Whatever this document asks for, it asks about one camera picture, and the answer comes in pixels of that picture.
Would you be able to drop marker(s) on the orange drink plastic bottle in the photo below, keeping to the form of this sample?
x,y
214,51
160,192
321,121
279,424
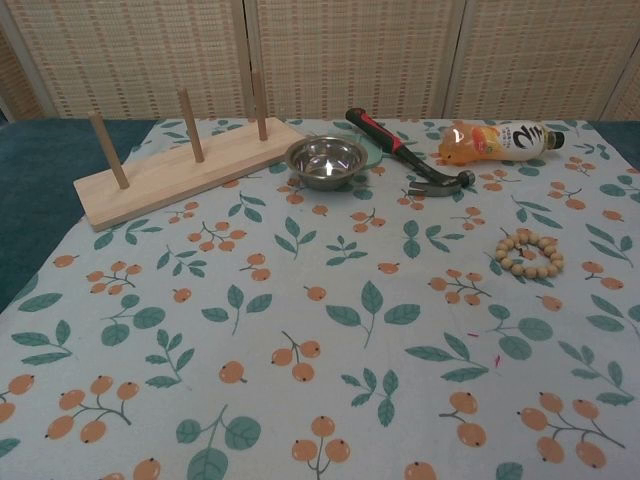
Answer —
x,y
500,143

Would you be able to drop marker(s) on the wooden board with three pegs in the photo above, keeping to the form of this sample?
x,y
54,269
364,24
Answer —
x,y
175,170

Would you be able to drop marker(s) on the stainless steel bowl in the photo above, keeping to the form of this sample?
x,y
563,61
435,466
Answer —
x,y
320,176

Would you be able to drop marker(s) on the woven bamboo screen panel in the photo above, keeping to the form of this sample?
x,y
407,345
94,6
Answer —
x,y
629,95
540,50
140,50
355,50
15,85

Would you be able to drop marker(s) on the floral leaf print tablecloth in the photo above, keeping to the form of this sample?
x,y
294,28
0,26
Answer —
x,y
320,350

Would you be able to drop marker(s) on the red black claw hammer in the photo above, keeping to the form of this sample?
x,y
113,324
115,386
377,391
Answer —
x,y
385,140

